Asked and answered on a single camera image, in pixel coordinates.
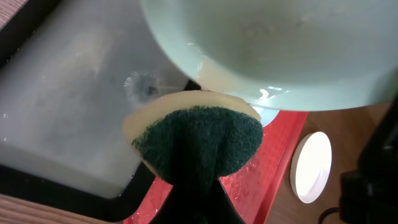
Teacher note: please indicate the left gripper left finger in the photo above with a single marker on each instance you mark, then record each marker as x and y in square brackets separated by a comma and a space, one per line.
[177, 208]

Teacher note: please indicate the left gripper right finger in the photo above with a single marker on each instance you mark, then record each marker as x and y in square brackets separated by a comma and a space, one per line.
[220, 207]

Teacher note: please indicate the green yellow sponge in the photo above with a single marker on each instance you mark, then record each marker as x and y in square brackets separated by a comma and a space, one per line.
[191, 138]

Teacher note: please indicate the white plate front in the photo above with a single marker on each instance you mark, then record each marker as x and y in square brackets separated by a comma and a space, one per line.
[310, 166]

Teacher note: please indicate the light blue plate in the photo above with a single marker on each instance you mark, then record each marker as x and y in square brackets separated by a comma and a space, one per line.
[267, 115]
[302, 55]

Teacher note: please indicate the light blue plate top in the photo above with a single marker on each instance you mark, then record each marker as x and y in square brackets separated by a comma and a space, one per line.
[267, 115]

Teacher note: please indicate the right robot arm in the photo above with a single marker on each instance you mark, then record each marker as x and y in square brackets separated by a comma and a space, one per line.
[369, 193]

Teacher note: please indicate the red plastic tray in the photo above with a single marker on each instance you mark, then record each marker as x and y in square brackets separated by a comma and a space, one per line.
[253, 188]

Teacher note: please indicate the black water tray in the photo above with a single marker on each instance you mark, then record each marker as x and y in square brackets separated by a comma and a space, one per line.
[64, 95]

